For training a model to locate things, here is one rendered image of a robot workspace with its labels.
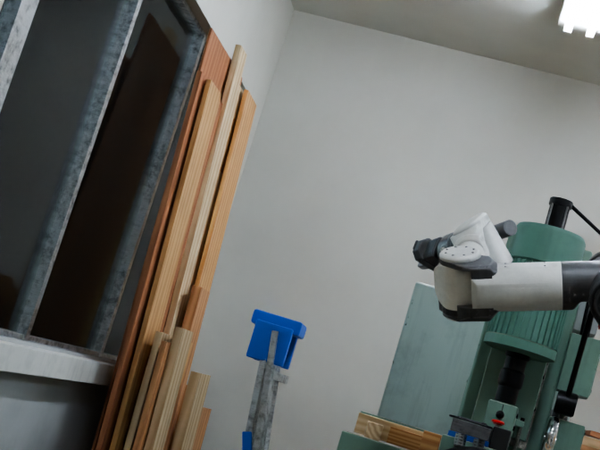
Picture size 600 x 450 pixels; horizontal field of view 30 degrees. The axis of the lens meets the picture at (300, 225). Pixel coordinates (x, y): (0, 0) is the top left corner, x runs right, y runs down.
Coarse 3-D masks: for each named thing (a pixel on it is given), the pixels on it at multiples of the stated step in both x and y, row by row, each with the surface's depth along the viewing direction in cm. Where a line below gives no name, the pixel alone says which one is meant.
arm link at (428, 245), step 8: (416, 240) 252; (424, 240) 251; (432, 240) 250; (440, 240) 246; (416, 248) 251; (424, 248) 251; (432, 248) 247; (440, 248) 244; (416, 256) 251; (424, 256) 250; (432, 256) 247; (424, 264) 252; (432, 264) 251
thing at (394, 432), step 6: (390, 432) 272; (396, 432) 271; (402, 432) 271; (408, 432) 271; (390, 438) 271; (396, 438) 271; (402, 438) 271; (408, 438) 271; (414, 438) 270; (420, 438) 270; (396, 444) 271; (402, 444) 271; (408, 444) 270; (414, 444) 270; (420, 444) 270
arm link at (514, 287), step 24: (456, 264) 207; (480, 264) 206; (504, 264) 208; (528, 264) 207; (552, 264) 205; (480, 288) 205; (504, 288) 204; (528, 288) 204; (552, 288) 203; (480, 312) 208
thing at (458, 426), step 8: (456, 424) 246; (464, 424) 245; (472, 424) 245; (496, 424) 251; (448, 432) 246; (456, 432) 245; (464, 432) 245; (472, 432) 245; (480, 432) 244; (488, 432) 244; (496, 432) 246; (504, 432) 246; (472, 440) 244; (488, 440) 247; (496, 440) 246; (504, 440) 246; (496, 448) 246; (504, 448) 245
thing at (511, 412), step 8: (488, 408) 264; (496, 408) 264; (504, 408) 264; (512, 408) 263; (488, 416) 264; (504, 416) 263; (512, 416) 263; (488, 424) 264; (504, 424) 263; (512, 424) 263
